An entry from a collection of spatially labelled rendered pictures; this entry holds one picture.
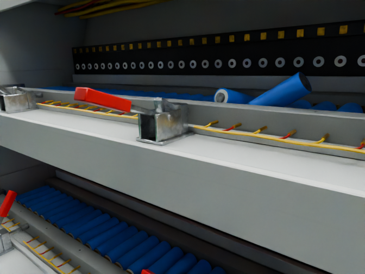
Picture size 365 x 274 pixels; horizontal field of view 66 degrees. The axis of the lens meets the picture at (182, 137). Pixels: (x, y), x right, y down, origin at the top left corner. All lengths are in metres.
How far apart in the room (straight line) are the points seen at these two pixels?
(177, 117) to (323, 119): 0.10
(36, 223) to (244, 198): 0.36
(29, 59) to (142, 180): 0.45
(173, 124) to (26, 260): 0.30
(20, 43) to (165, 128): 0.45
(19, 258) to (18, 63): 0.35
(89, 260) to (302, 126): 0.28
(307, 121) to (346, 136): 0.02
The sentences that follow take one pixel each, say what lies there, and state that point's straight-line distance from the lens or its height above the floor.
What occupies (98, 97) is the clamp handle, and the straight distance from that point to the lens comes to 0.17.
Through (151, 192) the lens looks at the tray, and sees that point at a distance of 0.22.
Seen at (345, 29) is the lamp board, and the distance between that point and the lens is 0.34.
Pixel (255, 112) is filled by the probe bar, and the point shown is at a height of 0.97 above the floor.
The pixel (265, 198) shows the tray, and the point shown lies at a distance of 0.16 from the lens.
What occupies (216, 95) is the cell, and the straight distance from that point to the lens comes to 0.25.
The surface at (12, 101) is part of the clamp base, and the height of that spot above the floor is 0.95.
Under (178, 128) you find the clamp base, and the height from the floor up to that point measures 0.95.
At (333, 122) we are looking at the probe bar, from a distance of 0.20.
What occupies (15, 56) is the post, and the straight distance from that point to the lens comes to 0.62.
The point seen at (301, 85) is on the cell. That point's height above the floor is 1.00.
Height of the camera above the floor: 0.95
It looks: level
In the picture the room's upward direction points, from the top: 10 degrees clockwise
